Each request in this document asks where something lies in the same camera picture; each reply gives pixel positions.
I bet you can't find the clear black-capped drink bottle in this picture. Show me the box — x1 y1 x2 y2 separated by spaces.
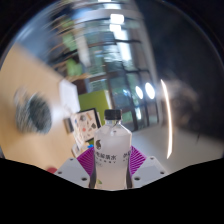
93 109 133 191

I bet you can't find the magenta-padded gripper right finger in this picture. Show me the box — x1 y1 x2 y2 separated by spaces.
126 145 168 189

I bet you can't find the white paper sheet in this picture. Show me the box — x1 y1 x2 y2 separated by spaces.
58 78 81 115

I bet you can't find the flat round red coaster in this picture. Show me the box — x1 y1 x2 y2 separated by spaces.
46 166 58 175

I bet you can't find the black-framed picture board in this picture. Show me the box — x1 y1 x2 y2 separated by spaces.
69 107 102 148

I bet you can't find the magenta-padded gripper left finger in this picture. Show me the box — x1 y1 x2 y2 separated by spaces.
54 146 97 190

